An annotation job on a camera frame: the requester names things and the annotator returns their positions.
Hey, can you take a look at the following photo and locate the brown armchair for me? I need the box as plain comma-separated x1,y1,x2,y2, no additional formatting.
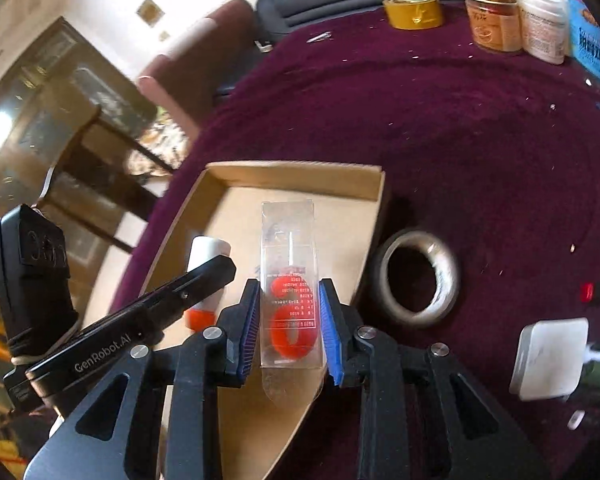
136,0,262,140

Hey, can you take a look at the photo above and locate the white power adapter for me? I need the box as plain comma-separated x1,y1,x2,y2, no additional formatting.
509,318,588,402

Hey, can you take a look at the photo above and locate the cardboard tray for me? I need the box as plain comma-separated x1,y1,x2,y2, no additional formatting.
143,162,385,479

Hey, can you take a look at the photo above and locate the clear packet with red item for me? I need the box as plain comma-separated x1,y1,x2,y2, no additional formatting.
259,200,324,408

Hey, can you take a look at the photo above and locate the maroon table cloth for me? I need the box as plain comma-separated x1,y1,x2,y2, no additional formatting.
114,6,600,479

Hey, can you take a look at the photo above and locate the blue labelled snack jar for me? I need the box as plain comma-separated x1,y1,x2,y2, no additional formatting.
567,0,600,80

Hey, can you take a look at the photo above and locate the yellow tape roll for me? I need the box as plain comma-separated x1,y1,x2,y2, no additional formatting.
382,0,444,30

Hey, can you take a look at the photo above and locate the orange labelled jar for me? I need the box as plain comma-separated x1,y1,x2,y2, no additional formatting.
465,0,522,53

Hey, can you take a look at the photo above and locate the wooden glass door cabinet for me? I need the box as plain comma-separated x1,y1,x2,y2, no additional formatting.
0,18,157,235

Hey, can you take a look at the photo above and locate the white plastic tub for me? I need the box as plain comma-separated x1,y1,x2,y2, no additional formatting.
515,0,569,65

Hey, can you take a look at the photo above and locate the white orange-capped glue bottle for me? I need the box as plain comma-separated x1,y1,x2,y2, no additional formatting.
183,235,233,334

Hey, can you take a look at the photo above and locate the black tape roll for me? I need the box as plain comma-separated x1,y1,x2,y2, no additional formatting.
373,229,460,330

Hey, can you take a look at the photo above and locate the dark wooden chair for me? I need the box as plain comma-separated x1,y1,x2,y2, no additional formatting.
32,105,175,254

